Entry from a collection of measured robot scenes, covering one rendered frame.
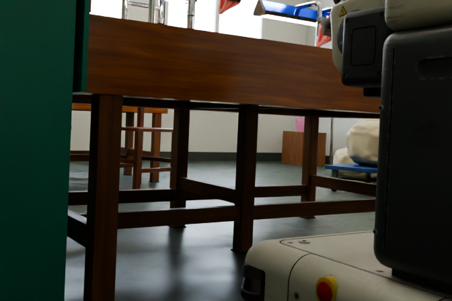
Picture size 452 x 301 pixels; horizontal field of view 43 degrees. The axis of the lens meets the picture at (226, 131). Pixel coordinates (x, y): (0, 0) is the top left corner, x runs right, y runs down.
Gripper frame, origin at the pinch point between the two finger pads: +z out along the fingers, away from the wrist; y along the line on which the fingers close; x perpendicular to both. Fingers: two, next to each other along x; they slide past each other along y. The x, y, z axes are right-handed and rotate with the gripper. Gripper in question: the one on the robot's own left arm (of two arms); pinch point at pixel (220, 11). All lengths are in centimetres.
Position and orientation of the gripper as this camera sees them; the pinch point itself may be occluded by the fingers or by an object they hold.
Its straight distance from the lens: 173.7
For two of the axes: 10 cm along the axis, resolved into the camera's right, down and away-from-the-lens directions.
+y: -8.4, -0.2, -5.4
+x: 3.3, 7.8, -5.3
